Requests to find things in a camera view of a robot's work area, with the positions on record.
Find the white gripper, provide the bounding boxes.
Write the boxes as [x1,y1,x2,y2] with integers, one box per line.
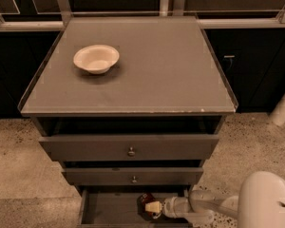
[145,197,191,219]

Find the red coke can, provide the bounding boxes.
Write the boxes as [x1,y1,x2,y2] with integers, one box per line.
[137,192,161,220]

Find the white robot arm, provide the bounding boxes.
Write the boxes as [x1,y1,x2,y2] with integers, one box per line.
[144,171,285,228]

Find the grey open bottom drawer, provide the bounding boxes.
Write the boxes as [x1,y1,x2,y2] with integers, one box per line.
[76,185,193,228]

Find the grey top drawer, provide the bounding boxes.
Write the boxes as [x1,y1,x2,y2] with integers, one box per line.
[39,134,219,162]

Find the grey middle drawer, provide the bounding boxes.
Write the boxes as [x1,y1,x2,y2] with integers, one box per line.
[63,167,203,186]

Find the grey drawer cabinet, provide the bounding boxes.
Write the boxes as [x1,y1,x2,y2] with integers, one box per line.
[17,15,239,228]

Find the white paper bowl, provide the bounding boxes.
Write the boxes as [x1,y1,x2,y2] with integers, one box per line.
[73,45,120,74]

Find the white cylindrical post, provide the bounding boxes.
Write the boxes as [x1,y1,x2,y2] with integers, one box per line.
[270,94,285,126]

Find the metal railing frame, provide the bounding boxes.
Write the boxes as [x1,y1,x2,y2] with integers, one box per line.
[0,0,285,31]

